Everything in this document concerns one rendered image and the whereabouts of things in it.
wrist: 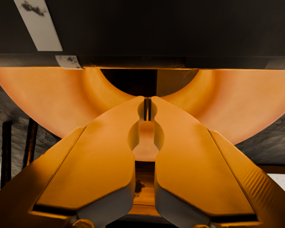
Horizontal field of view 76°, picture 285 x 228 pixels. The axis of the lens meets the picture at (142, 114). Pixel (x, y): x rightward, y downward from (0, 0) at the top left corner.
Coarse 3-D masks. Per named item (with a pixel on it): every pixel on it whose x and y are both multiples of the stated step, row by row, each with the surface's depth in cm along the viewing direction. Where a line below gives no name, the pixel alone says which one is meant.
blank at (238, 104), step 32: (32, 96) 10; (64, 96) 10; (96, 96) 11; (128, 96) 13; (192, 96) 12; (224, 96) 9; (256, 96) 9; (64, 128) 12; (224, 128) 11; (256, 128) 11
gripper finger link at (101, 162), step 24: (96, 120) 9; (120, 120) 9; (144, 120) 12; (96, 144) 7; (120, 144) 7; (72, 168) 6; (96, 168) 6; (120, 168) 6; (48, 192) 6; (72, 192) 6; (96, 192) 6; (120, 192) 6; (96, 216) 6; (120, 216) 6
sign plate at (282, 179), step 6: (264, 168) 40; (270, 168) 40; (276, 168) 40; (282, 168) 40; (270, 174) 39; (276, 174) 39; (282, 174) 39; (276, 180) 41; (282, 180) 41; (282, 186) 44
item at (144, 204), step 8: (136, 168) 22; (144, 168) 22; (152, 168) 22; (136, 176) 22; (144, 176) 22; (152, 176) 22; (136, 184) 21; (144, 184) 21; (152, 184) 21; (136, 192) 20; (144, 192) 20; (152, 192) 20; (136, 200) 20; (144, 200) 20; (152, 200) 20; (136, 208) 18; (144, 208) 18; (152, 208) 18; (128, 216) 18; (136, 216) 18; (144, 216) 18; (152, 216) 18; (160, 216) 18; (160, 224) 21; (168, 224) 20
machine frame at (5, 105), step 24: (120, 72) 31; (144, 72) 31; (168, 72) 17; (192, 72) 17; (0, 96) 20; (144, 96) 27; (0, 120) 24; (24, 120) 23; (0, 144) 39; (24, 144) 39; (48, 144) 38; (240, 144) 35; (264, 144) 34
